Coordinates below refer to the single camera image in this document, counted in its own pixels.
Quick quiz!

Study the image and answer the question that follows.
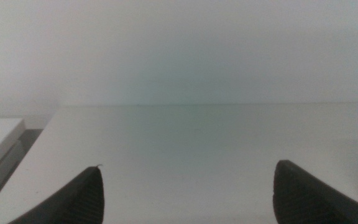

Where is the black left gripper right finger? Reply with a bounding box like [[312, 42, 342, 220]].
[[272, 159, 358, 224]]

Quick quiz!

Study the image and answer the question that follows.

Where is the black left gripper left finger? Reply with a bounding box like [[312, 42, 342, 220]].
[[7, 164, 106, 224]]

